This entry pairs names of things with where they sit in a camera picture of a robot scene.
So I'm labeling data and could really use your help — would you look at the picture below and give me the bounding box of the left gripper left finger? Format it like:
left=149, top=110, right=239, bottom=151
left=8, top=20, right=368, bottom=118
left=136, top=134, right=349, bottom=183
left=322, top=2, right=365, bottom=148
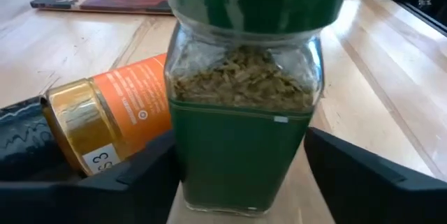
left=0, top=131, right=181, bottom=224

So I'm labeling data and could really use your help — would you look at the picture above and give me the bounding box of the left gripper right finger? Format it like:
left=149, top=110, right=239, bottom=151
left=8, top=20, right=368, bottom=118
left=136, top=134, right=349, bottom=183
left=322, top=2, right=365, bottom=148
left=304, top=127, right=447, bottom=224

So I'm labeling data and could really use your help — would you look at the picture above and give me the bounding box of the orange spice grinder black cap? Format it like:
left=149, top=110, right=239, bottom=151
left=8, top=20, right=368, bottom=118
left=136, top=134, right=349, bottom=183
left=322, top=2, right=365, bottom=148
left=0, top=52, right=173, bottom=183

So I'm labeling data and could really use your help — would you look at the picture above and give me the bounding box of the green-lid herb jar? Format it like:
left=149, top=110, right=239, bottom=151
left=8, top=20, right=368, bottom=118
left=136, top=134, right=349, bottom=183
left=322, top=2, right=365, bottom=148
left=163, top=0, right=352, bottom=217

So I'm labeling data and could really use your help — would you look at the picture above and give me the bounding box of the black aluminium table frame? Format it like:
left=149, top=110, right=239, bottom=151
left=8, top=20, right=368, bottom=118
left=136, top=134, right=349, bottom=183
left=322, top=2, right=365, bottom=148
left=349, top=0, right=447, bottom=37

